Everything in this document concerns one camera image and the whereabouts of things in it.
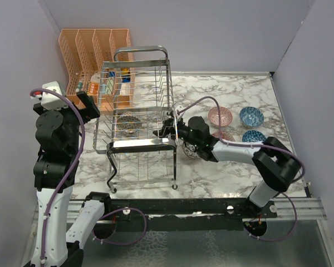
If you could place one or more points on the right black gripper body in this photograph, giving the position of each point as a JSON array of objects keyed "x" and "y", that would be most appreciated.
[{"x": 182, "y": 130}]

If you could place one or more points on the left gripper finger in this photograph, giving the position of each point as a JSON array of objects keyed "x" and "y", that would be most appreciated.
[
  {"x": 83, "y": 99},
  {"x": 97, "y": 111}
]

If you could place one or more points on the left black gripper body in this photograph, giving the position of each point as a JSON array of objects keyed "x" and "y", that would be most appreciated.
[{"x": 84, "y": 121}]

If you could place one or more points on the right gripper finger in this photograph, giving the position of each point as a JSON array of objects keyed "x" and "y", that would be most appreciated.
[
  {"x": 169, "y": 122},
  {"x": 162, "y": 133}
]

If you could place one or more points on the black leaf patterned bowl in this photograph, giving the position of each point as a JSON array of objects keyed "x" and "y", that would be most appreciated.
[{"x": 190, "y": 150}]

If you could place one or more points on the brown floral patterned bowl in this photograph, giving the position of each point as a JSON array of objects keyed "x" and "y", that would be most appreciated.
[{"x": 128, "y": 123}]

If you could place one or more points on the red geometric patterned bowl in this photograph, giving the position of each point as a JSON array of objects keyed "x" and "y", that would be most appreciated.
[{"x": 224, "y": 135}]

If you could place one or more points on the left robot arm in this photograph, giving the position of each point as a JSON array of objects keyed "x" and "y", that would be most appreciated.
[{"x": 61, "y": 136}]

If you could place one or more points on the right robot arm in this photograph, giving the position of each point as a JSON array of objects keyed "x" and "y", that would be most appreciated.
[{"x": 277, "y": 166}]

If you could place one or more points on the green glue stick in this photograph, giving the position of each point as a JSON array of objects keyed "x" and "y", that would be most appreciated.
[{"x": 79, "y": 86}]

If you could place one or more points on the green white box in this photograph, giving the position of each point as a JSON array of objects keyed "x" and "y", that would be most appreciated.
[{"x": 109, "y": 88}]

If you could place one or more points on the peach plastic file organizer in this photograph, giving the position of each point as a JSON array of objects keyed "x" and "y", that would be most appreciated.
[{"x": 84, "y": 52}]

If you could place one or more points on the white blue card box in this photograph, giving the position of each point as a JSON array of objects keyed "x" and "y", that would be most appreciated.
[{"x": 125, "y": 89}]

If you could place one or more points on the pink floral patterned bowl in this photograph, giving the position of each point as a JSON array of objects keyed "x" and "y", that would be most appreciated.
[{"x": 225, "y": 116}]

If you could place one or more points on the dark blue patterned bowl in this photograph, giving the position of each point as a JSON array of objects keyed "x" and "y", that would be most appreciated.
[{"x": 253, "y": 136}]

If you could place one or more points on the light blue patterned bowl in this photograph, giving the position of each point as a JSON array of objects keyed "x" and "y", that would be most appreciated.
[{"x": 251, "y": 116}]

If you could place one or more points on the steel wire dish rack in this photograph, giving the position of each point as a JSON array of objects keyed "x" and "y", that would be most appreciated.
[{"x": 140, "y": 158}]

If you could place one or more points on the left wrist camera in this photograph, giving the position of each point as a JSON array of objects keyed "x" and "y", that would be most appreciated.
[{"x": 51, "y": 96}]

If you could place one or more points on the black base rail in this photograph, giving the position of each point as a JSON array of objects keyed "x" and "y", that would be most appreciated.
[{"x": 183, "y": 214}]

